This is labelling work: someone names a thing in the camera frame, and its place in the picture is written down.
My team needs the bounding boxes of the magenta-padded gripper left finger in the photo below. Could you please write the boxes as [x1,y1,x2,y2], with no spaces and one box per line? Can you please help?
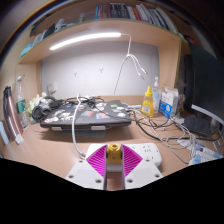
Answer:
[64,143,109,191]

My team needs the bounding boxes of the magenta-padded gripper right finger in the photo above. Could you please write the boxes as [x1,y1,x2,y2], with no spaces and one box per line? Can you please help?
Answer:
[121,143,165,190]

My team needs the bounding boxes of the yellow charger block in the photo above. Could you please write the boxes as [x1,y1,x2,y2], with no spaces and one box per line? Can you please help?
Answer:
[105,142,124,173]

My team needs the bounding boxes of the white power strip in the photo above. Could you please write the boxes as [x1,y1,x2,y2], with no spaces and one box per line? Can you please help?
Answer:
[84,142,164,168]

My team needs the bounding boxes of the black laptop with stickers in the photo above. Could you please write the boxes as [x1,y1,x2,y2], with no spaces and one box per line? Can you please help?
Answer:
[39,99,133,130]

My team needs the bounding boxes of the yellow squeeze bottle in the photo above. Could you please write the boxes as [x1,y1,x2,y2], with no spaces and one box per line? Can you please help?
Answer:
[140,85,155,118]

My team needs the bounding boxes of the blue and white carton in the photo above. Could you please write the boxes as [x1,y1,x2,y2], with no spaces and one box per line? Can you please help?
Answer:
[158,85,180,120]

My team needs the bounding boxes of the clear spray bottle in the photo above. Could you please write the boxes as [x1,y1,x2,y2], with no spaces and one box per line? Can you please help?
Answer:
[151,76,162,113]

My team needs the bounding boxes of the black wallet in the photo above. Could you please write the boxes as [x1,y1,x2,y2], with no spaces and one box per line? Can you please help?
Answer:
[182,115,213,137]

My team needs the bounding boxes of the white and blue keyboard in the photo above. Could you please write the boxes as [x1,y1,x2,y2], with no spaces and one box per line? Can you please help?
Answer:
[187,143,224,166]

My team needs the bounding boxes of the black headphones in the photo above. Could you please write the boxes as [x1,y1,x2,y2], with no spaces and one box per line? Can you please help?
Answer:
[31,95,62,123]

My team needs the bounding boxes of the white crumpled bag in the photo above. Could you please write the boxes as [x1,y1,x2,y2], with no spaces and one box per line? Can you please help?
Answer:
[26,92,48,114]

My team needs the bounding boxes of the clear green-label water bottle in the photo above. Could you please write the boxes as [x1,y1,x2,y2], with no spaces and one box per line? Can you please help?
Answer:
[15,74,31,131]

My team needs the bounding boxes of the dark standing notebooks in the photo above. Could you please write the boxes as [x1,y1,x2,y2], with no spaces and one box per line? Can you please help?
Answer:
[2,85,25,145]

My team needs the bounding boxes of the black computer monitor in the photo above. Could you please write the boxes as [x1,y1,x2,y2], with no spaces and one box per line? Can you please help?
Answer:
[184,42,224,128]

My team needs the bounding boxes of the white led light bar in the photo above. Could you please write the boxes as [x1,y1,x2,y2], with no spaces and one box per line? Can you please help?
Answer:
[48,31,123,52]

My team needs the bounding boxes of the wooden shelf unit with books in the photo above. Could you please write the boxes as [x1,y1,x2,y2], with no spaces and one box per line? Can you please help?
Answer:
[17,0,185,66]

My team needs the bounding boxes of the white power strip cable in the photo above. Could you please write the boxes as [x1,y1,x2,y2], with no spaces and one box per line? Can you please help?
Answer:
[71,93,88,160]

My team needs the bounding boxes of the black thin cable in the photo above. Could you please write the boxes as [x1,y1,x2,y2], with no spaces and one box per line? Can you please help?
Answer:
[128,108,188,138]

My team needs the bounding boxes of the white wall socket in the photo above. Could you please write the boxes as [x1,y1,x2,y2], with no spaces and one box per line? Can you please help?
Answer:
[46,82,58,96]

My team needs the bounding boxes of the white hanging cable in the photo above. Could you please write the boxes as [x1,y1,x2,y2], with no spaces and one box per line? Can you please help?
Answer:
[113,33,149,96]

